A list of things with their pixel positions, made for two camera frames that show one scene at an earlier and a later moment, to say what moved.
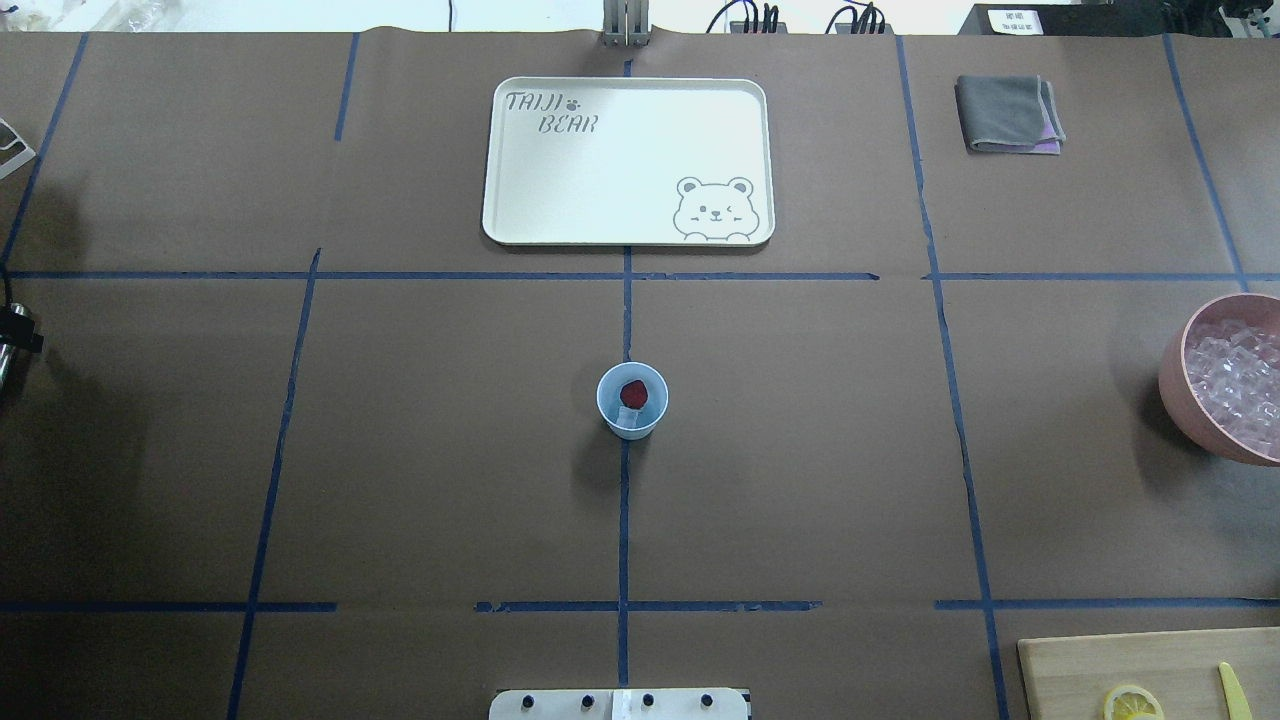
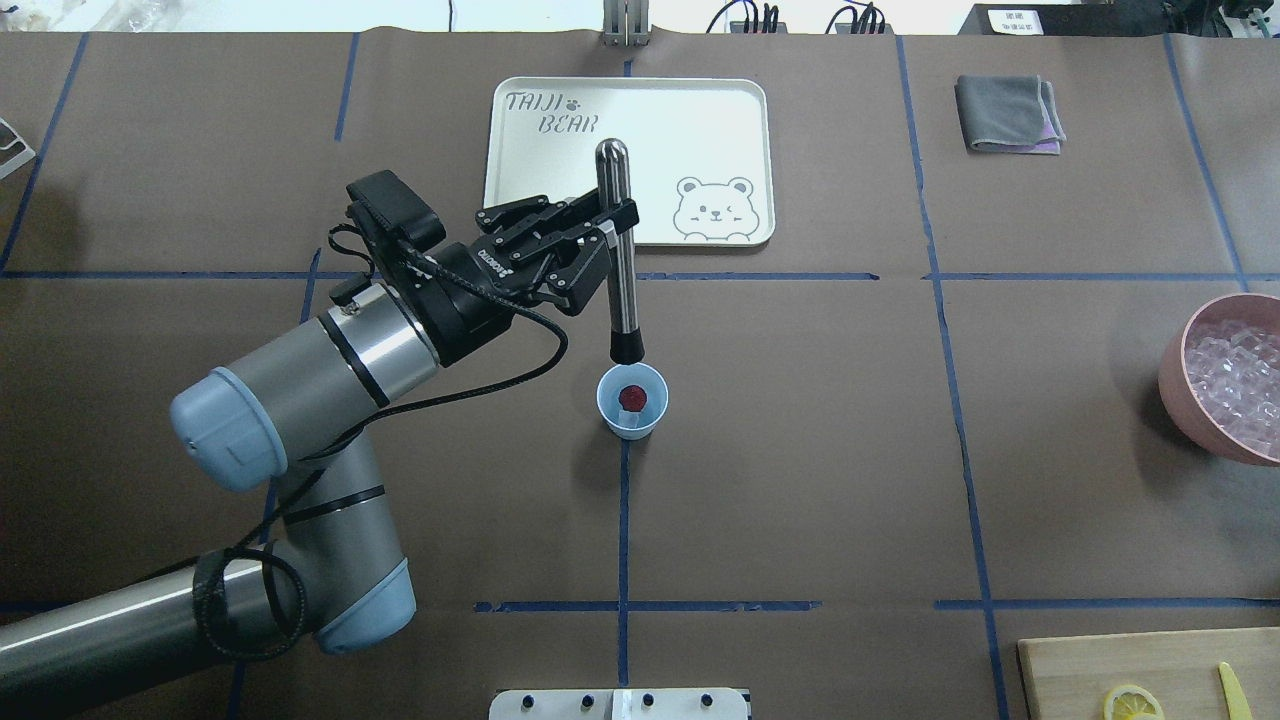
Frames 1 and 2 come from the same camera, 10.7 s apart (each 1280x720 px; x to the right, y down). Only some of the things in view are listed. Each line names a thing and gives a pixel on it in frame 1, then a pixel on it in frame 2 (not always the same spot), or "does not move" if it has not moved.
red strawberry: x=634 y=394 does not move
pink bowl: x=1220 y=375 does not move
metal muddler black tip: x=17 y=329 -> x=614 y=188
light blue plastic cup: x=627 y=422 does not move
